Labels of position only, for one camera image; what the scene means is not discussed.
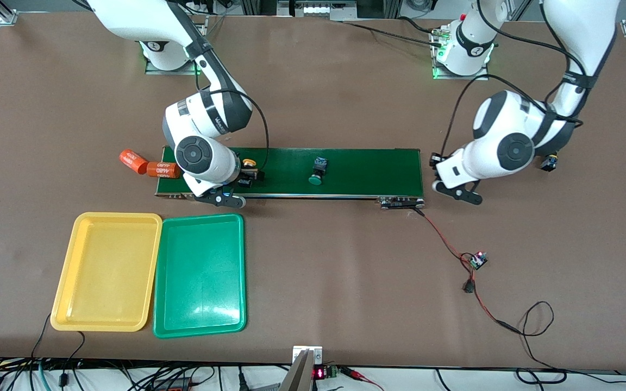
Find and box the yellow mushroom push button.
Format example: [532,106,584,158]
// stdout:
[239,158,256,189]

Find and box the orange cylinder with white print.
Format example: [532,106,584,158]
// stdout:
[119,149,148,175]
[146,161,181,178]

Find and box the green conveyor belt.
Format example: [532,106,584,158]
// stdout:
[154,146,427,211]

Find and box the green plastic tray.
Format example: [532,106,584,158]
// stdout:
[153,213,247,339]

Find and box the yellow plastic tray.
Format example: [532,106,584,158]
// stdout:
[50,212,163,332]

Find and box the silver rack with light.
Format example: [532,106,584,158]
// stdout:
[278,0,358,21]

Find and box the red clip lead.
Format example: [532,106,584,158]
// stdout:
[340,367,384,391]

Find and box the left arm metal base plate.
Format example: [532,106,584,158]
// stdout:
[430,26,491,81]

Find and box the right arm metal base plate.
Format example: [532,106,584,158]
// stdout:
[145,15,208,75]

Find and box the red and black wire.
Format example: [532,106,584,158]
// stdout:
[412,208,521,334]

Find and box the black base power cable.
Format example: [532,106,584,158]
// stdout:
[343,16,444,48]

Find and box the silver bracket plate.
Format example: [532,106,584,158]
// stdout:
[292,345,324,365]

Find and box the thin black looped cable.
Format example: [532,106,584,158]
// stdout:
[515,301,569,383]

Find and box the grey metal mount bar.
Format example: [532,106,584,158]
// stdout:
[279,349,314,391]

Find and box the thin black table cable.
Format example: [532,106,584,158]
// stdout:
[59,330,86,387]
[30,313,53,359]

